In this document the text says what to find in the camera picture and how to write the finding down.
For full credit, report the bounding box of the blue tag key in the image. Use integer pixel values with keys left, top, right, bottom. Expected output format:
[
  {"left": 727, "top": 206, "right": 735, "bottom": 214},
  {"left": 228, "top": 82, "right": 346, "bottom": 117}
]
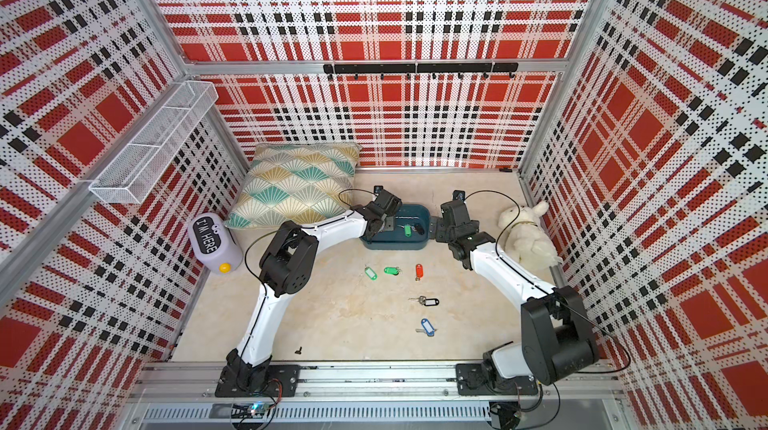
[{"left": 416, "top": 318, "right": 436, "bottom": 337}]

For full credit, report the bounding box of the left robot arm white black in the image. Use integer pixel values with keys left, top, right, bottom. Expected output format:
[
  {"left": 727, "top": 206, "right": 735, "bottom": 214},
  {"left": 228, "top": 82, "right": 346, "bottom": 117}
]
[{"left": 215, "top": 190, "right": 402, "bottom": 397}]

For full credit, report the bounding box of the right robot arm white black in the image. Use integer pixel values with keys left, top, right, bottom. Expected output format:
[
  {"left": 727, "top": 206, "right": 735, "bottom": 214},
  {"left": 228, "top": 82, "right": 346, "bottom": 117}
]
[{"left": 435, "top": 200, "right": 600, "bottom": 385}]

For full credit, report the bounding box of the teal storage box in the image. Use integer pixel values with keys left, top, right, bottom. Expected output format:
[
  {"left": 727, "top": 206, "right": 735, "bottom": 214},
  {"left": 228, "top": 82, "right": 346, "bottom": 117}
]
[{"left": 360, "top": 204, "right": 431, "bottom": 251}]

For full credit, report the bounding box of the white plush toy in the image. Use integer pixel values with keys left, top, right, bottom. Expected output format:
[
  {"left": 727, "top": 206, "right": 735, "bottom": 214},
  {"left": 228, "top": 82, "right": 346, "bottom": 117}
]
[{"left": 498, "top": 201, "right": 563, "bottom": 272}]

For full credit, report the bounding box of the fan pattern cushion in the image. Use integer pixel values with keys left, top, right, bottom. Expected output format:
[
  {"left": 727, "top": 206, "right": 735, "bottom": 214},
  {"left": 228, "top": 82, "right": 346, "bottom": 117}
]
[{"left": 225, "top": 142, "right": 362, "bottom": 230}]

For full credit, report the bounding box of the lavender I'm here jug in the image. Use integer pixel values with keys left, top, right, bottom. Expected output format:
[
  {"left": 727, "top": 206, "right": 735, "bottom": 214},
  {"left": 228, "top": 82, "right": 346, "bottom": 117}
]
[{"left": 187, "top": 213, "right": 244, "bottom": 275}]

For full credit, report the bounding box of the green circuit board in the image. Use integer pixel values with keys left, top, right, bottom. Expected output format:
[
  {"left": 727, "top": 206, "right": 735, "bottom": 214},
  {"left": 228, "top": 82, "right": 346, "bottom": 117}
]
[{"left": 231, "top": 402, "right": 271, "bottom": 420}]

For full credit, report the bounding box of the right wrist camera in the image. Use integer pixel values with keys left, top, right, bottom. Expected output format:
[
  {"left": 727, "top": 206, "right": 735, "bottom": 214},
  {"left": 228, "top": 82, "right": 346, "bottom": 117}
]
[{"left": 452, "top": 190, "right": 466, "bottom": 202}]

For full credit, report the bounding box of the black hook rail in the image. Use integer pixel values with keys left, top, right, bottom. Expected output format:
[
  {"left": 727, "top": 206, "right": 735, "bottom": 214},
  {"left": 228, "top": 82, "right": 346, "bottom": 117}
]
[{"left": 323, "top": 62, "right": 520, "bottom": 78}]

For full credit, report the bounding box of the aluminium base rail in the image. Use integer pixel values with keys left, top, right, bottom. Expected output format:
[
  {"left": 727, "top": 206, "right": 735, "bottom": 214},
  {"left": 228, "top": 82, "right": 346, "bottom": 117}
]
[{"left": 119, "top": 361, "right": 634, "bottom": 429}]

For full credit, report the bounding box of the white wire mesh shelf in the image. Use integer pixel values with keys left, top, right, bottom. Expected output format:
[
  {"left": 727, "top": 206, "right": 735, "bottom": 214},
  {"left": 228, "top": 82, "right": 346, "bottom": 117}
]
[{"left": 89, "top": 80, "right": 217, "bottom": 205}]

